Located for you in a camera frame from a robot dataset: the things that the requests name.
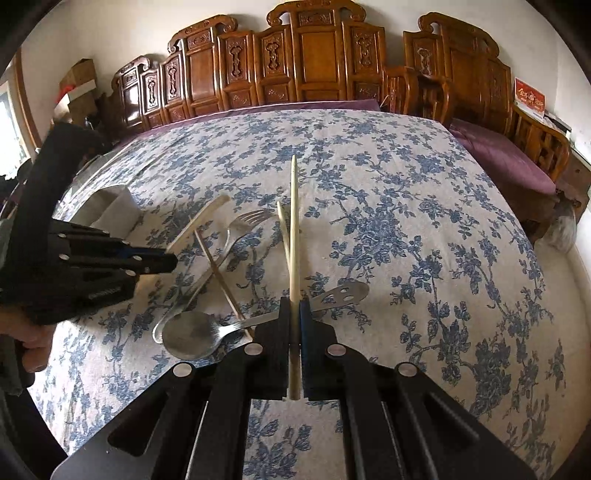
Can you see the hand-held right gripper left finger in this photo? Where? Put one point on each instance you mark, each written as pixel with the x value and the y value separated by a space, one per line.
pixel 281 332

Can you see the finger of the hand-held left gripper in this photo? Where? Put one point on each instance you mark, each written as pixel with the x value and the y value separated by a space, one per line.
pixel 127 253
pixel 157 267

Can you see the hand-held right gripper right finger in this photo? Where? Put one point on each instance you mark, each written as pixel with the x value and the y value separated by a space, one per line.
pixel 307 332

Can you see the grey metal tin box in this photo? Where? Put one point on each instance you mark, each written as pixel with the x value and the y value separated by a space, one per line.
pixel 115 203

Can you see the thin brown chopstick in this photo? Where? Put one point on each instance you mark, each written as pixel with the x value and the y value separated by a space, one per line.
pixel 217 277

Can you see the long white plastic utensil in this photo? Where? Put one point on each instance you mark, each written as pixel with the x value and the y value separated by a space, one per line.
pixel 203 217

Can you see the light wooden chopstick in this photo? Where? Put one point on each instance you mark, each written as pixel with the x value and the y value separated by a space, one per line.
pixel 282 226
pixel 293 230

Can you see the person's left hand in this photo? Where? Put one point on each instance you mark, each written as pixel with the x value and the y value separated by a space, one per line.
pixel 32 353

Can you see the blue floral tablecloth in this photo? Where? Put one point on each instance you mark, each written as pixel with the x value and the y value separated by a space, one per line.
pixel 392 230

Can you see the white flat box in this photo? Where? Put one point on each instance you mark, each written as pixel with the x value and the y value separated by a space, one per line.
pixel 76 99

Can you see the red ornament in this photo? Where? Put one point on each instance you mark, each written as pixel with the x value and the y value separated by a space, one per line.
pixel 65 89

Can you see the brown cardboard box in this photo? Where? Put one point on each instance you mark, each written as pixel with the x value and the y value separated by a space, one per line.
pixel 78 73

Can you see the carved wooden sofa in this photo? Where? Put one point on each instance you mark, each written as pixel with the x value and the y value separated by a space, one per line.
pixel 314 64

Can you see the purple armchair cushion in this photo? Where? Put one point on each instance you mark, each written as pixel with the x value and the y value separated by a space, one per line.
pixel 503 157

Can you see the clear plastic bag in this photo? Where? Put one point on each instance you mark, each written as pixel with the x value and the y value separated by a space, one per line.
pixel 559 228

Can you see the carved wooden armchair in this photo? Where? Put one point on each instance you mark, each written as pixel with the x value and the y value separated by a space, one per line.
pixel 471 69

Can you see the red desk calendar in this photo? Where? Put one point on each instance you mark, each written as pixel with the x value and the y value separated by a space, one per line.
pixel 529 97

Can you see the wooden door frame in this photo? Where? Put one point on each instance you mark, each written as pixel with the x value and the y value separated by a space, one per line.
pixel 25 106

